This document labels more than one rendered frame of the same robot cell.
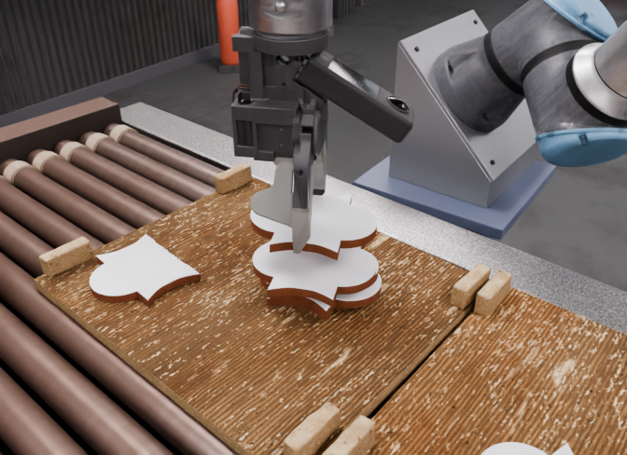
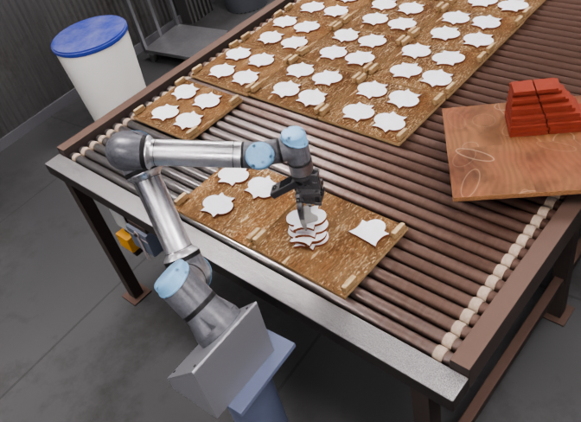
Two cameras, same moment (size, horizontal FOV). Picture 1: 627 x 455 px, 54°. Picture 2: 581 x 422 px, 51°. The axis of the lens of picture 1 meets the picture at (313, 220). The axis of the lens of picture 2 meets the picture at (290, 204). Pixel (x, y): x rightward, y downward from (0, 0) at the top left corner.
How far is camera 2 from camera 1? 2.29 m
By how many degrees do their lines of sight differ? 106
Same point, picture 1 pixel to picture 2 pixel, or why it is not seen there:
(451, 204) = not seen: hidden behind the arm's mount
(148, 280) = (364, 226)
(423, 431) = (284, 200)
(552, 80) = (201, 263)
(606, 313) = (219, 247)
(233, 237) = (342, 254)
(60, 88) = not seen: outside the picture
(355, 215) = (292, 220)
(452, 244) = (258, 272)
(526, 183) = not seen: hidden behind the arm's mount
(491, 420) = (267, 204)
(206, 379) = (337, 204)
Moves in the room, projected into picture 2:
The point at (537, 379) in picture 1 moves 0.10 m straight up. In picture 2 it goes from (252, 215) to (245, 195)
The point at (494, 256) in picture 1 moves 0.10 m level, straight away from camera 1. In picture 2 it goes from (244, 268) to (233, 290)
